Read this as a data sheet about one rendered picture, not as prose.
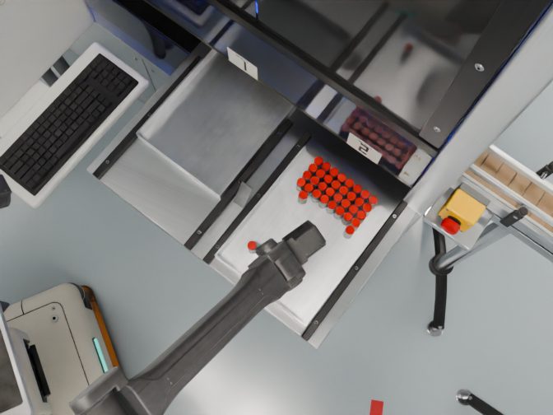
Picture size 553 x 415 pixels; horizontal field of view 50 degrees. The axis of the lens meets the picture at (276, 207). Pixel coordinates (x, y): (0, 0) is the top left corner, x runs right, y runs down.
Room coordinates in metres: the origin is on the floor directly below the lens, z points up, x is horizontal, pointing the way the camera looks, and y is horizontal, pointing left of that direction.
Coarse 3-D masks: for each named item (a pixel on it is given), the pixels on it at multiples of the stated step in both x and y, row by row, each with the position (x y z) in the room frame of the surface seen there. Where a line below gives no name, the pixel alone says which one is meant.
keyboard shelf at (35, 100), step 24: (96, 48) 0.83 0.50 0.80; (72, 72) 0.76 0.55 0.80; (24, 96) 0.68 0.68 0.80; (48, 96) 0.68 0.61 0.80; (0, 120) 0.61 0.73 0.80; (24, 120) 0.61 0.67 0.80; (0, 144) 0.55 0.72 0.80; (72, 168) 0.49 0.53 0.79; (24, 192) 0.42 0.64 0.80; (48, 192) 0.42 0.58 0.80
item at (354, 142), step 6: (348, 138) 0.50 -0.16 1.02; (354, 138) 0.49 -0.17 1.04; (354, 144) 0.49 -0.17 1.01; (360, 144) 0.48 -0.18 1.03; (366, 144) 0.47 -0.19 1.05; (372, 150) 0.46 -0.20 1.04; (366, 156) 0.47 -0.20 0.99; (372, 156) 0.46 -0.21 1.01; (378, 156) 0.45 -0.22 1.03; (378, 162) 0.45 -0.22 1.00
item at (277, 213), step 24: (288, 168) 0.46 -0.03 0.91; (288, 192) 0.41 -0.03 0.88; (264, 216) 0.35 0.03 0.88; (288, 216) 0.35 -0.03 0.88; (312, 216) 0.35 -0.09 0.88; (384, 216) 0.36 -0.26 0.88; (240, 240) 0.29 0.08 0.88; (264, 240) 0.29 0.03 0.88; (336, 240) 0.30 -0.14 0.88; (360, 240) 0.30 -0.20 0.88; (240, 264) 0.23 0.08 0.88; (312, 264) 0.24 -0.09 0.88; (336, 264) 0.24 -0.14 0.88; (312, 288) 0.18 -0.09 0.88; (288, 312) 0.12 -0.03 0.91; (312, 312) 0.13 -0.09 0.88
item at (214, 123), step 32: (224, 64) 0.75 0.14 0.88; (192, 96) 0.66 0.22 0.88; (224, 96) 0.66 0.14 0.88; (256, 96) 0.66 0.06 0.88; (160, 128) 0.57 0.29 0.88; (192, 128) 0.57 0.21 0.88; (224, 128) 0.57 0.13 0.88; (256, 128) 0.57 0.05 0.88; (192, 160) 0.49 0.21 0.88; (224, 160) 0.49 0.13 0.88; (224, 192) 0.40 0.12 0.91
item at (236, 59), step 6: (228, 48) 0.70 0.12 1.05; (228, 54) 0.70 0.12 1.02; (234, 54) 0.69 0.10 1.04; (234, 60) 0.69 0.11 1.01; (240, 60) 0.68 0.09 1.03; (246, 60) 0.67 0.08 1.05; (240, 66) 0.68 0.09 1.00; (246, 66) 0.67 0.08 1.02; (252, 66) 0.66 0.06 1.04; (252, 72) 0.66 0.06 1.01
